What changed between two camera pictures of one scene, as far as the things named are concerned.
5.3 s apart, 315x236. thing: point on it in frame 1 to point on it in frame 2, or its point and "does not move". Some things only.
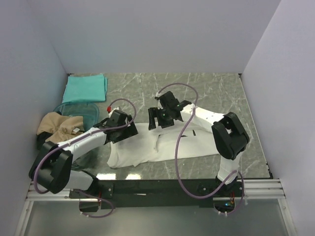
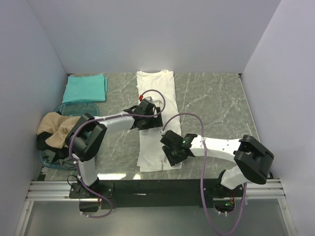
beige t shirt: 62,128 does not move
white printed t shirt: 146,145 to 159,86
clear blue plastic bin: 90,113 does not move
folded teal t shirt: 85,88 does not move
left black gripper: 129,131 to 155,122
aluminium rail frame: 264,189 does not move
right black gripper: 154,112 to 172,160
